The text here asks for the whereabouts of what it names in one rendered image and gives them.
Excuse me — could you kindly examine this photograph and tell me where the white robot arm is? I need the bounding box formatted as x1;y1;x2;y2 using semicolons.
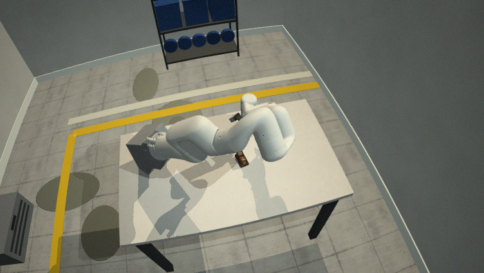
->
145;93;295;163

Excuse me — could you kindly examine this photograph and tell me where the brown wooden cube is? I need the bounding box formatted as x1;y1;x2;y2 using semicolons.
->
236;151;244;160
239;155;247;165

